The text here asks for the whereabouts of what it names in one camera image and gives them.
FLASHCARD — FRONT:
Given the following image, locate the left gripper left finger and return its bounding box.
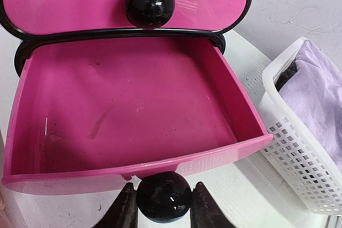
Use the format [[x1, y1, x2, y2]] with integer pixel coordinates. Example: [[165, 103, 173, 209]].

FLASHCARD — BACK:
[[100, 183, 138, 228]]

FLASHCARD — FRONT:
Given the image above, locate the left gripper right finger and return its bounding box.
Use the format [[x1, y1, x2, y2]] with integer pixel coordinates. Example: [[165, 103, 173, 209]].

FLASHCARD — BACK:
[[191, 182, 235, 228]]

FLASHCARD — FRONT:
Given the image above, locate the black pink drawer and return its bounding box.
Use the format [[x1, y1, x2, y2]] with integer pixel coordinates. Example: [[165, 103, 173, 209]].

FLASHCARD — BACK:
[[2, 36, 273, 222]]

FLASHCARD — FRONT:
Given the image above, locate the white perforated plastic basket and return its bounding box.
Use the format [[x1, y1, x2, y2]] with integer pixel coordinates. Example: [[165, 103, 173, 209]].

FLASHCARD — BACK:
[[258, 37, 341, 216]]

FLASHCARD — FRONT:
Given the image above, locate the dark garment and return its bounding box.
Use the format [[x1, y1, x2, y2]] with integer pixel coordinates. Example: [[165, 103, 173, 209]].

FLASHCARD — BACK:
[[275, 60, 297, 91]]

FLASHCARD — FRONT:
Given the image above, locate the purple garment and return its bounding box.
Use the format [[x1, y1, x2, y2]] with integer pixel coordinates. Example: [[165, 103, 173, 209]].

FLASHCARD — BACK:
[[279, 40, 341, 167]]

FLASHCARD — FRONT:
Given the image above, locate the black pink pouch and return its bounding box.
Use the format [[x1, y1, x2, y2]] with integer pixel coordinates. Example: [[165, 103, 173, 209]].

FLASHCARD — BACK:
[[1, 0, 252, 39]]

